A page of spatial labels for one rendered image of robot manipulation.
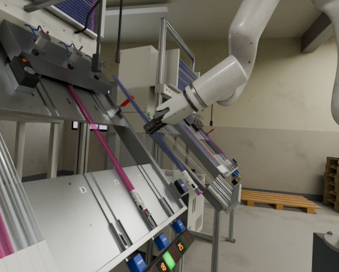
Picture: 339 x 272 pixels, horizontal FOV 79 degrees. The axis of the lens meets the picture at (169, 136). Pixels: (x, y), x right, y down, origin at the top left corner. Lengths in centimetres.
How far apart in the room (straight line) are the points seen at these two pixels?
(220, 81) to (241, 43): 13
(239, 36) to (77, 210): 57
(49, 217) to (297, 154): 441
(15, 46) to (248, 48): 61
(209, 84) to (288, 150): 403
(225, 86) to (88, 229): 46
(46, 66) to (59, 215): 43
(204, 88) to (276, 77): 413
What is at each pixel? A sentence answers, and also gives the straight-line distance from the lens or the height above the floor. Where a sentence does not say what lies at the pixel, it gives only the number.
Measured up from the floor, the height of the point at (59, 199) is 82.
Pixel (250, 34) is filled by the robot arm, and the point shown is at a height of 124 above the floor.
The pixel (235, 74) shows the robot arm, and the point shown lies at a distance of 58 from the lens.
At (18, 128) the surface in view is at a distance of 133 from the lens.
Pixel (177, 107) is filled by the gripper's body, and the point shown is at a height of 104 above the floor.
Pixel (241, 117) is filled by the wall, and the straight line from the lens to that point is 438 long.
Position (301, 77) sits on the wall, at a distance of 480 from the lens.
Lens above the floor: 95
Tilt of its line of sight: 1 degrees up
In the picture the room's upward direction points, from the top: 3 degrees clockwise
